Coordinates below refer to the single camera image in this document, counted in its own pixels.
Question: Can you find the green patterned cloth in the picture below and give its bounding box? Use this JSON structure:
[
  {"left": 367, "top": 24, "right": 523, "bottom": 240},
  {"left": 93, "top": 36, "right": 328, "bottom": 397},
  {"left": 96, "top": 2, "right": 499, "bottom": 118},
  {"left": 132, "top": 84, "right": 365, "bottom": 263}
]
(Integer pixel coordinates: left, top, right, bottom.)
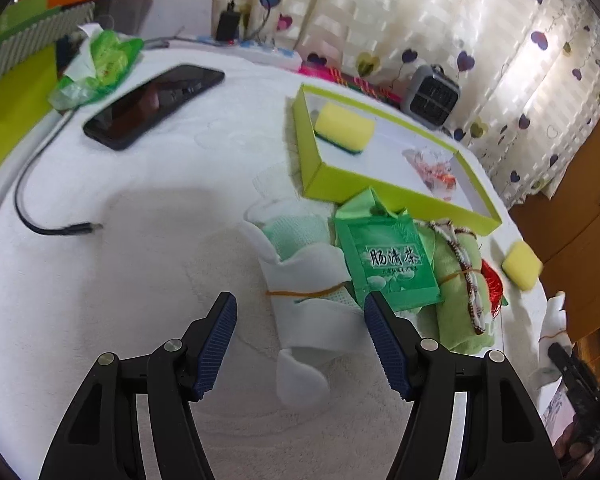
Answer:
[{"left": 415, "top": 220, "right": 494, "bottom": 354}]

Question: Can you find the yellow sponge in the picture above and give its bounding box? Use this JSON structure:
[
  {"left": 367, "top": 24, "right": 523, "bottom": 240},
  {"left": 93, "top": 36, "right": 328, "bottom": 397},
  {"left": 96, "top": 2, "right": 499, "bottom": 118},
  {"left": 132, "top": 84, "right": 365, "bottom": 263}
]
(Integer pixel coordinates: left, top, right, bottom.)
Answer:
[
  {"left": 502, "top": 240, "right": 543, "bottom": 292},
  {"left": 314, "top": 102, "right": 376, "bottom": 155}
]

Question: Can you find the green tea bag pouch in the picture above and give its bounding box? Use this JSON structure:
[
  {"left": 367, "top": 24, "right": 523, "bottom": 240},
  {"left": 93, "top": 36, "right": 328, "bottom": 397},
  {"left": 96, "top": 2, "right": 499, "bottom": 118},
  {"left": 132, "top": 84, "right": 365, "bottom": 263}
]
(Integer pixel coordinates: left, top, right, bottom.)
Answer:
[{"left": 332, "top": 188, "right": 441, "bottom": 312}]

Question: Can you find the white green sock bundle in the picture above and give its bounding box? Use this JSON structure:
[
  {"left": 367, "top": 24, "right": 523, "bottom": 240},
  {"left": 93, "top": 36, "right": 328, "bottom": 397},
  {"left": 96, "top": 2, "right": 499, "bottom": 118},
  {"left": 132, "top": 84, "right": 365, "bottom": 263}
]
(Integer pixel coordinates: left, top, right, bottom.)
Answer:
[{"left": 240, "top": 200, "right": 370, "bottom": 408}]

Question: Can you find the clear printed plastic packet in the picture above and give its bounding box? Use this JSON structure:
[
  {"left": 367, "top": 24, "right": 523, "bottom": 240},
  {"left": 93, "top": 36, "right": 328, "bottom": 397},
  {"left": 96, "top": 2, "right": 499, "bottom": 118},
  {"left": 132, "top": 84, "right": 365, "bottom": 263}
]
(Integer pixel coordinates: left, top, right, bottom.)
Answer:
[{"left": 402, "top": 148, "right": 457, "bottom": 202}]

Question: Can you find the red tassel ornament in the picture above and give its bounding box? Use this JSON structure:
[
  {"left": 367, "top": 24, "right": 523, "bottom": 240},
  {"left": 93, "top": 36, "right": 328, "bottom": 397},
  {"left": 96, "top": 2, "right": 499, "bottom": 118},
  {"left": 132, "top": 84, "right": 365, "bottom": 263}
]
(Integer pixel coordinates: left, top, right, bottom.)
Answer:
[{"left": 481, "top": 260, "right": 508, "bottom": 318}]

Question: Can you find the white textured towel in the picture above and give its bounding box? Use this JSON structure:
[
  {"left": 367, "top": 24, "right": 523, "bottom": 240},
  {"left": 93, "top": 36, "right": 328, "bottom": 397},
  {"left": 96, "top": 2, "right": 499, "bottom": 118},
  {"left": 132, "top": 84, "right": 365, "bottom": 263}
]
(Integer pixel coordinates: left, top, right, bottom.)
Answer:
[{"left": 0, "top": 49, "right": 410, "bottom": 479}]

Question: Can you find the grey portable fan heater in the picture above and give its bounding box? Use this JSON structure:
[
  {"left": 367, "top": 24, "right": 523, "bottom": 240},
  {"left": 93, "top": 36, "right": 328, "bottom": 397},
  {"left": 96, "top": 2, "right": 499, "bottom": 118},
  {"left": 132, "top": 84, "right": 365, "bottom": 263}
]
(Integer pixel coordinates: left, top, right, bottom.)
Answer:
[{"left": 400, "top": 65, "right": 460, "bottom": 130}]

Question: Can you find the lime green tray box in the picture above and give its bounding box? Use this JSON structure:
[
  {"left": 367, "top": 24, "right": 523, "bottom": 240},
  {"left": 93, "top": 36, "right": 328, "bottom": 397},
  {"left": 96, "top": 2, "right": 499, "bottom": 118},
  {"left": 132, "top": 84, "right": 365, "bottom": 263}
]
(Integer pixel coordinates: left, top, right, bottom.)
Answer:
[{"left": 292, "top": 84, "right": 502, "bottom": 236}]

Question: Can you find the heart pattern curtain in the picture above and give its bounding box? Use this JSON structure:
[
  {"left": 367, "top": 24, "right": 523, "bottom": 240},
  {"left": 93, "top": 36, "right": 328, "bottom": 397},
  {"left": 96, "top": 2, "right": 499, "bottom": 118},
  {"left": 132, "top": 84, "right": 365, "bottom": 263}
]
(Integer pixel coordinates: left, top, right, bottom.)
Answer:
[{"left": 213, "top": 0, "right": 600, "bottom": 206}]

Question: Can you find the black smartphone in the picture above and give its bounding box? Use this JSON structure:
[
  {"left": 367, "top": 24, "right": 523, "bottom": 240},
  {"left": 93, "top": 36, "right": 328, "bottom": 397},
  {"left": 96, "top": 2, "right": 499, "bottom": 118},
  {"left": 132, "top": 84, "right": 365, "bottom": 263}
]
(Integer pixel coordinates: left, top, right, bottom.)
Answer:
[{"left": 83, "top": 64, "right": 225, "bottom": 151}]

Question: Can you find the green striped box lid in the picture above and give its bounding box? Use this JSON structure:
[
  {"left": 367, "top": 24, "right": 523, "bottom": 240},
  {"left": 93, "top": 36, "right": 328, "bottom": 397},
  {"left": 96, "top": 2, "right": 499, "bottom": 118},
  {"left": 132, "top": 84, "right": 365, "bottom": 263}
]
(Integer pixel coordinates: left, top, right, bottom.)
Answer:
[{"left": 0, "top": 0, "right": 94, "bottom": 166}]

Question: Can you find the green white plastic wrapper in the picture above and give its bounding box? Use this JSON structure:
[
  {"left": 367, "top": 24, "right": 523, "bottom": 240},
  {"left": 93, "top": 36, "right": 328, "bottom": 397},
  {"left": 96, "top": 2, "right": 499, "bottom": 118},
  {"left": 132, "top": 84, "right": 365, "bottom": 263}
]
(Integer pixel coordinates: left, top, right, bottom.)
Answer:
[{"left": 48, "top": 23, "right": 145, "bottom": 112}]

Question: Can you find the colourful plaid cloth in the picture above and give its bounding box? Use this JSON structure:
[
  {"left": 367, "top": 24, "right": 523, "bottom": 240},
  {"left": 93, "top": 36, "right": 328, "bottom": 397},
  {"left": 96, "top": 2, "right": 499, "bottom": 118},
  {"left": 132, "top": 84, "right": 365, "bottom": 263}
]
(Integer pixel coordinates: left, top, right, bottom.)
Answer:
[{"left": 299, "top": 62, "right": 401, "bottom": 110}]

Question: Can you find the white power strip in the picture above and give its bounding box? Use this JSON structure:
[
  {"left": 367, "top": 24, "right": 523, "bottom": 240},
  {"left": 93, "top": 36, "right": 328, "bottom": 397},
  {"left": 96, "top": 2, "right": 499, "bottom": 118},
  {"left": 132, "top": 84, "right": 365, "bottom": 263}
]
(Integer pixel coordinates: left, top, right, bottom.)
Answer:
[{"left": 195, "top": 36, "right": 302, "bottom": 73}]

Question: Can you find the black power adapter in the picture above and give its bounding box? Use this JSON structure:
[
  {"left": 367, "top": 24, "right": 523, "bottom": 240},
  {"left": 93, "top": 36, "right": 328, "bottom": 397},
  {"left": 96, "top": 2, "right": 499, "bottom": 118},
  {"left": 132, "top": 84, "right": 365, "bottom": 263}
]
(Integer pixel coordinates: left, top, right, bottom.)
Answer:
[{"left": 214, "top": 0, "right": 276, "bottom": 44}]

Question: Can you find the black charging cable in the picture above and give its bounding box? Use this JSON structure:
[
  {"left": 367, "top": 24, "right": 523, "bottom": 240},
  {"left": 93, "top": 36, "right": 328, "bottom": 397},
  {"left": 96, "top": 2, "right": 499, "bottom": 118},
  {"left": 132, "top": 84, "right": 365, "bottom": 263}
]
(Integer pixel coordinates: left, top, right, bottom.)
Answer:
[{"left": 14, "top": 109, "right": 105, "bottom": 236}]

